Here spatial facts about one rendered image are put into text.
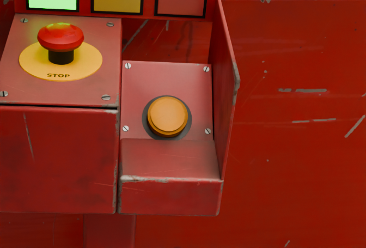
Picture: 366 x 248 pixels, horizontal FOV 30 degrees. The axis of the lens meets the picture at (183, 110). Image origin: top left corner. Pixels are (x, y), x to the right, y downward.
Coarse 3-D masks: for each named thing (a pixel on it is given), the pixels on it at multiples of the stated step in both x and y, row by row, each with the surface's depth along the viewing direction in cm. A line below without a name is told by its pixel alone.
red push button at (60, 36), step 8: (56, 24) 59; (64, 24) 59; (40, 32) 58; (48, 32) 58; (56, 32) 58; (64, 32) 58; (72, 32) 58; (80, 32) 59; (40, 40) 58; (48, 40) 57; (56, 40) 57; (64, 40) 57; (72, 40) 58; (80, 40) 58; (48, 48) 57; (56, 48) 57; (64, 48) 57; (72, 48) 58; (48, 56) 59; (56, 56) 59; (64, 56) 59; (72, 56) 60; (64, 64) 59
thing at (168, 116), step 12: (168, 96) 65; (156, 108) 64; (168, 108) 64; (180, 108) 64; (156, 120) 64; (168, 120) 64; (180, 120) 64; (156, 132) 64; (168, 132) 64; (180, 132) 64
